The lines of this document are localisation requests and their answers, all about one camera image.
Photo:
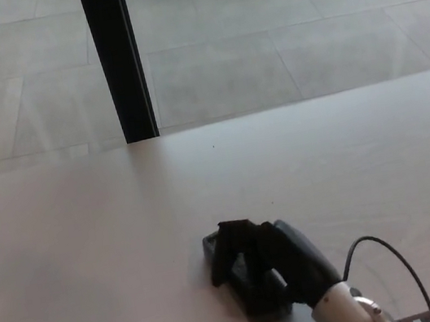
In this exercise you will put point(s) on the dark grey whiteboard eraser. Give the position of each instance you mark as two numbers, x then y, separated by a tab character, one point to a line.
240	272

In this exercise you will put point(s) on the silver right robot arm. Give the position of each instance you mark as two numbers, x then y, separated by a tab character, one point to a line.
347	312

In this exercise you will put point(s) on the black vertical window frame post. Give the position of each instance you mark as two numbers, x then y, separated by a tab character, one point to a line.
119	61

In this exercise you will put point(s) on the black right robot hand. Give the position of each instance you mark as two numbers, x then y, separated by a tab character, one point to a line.
285	260

